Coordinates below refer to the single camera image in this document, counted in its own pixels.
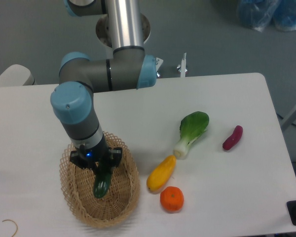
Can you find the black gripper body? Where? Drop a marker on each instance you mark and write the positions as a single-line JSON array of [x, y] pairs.
[[101, 158]]

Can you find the green cucumber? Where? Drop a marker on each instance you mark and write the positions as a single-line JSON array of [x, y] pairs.
[[102, 181]]

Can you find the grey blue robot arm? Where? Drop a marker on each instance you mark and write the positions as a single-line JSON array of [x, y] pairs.
[[80, 77]]

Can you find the woven wicker basket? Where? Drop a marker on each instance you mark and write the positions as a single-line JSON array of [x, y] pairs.
[[104, 200]]

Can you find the yellow mango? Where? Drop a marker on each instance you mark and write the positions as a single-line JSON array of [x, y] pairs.
[[161, 174]]

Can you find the orange tangerine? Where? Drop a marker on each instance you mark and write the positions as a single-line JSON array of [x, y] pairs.
[[172, 199]]

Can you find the green bok choy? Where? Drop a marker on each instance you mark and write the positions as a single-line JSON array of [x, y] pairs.
[[191, 128]]

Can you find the white chair armrest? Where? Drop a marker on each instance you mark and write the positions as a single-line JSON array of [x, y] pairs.
[[17, 75]]

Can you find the white table clamp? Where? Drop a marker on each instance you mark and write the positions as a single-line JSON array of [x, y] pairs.
[[182, 68]]

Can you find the purple sweet potato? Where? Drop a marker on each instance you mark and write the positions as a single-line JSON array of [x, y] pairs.
[[233, 139]]

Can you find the blue plastic bag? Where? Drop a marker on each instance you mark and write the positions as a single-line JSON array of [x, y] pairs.
[[257, 14]]

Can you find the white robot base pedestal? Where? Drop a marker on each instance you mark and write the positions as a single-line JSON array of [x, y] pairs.
[[103, 32]]

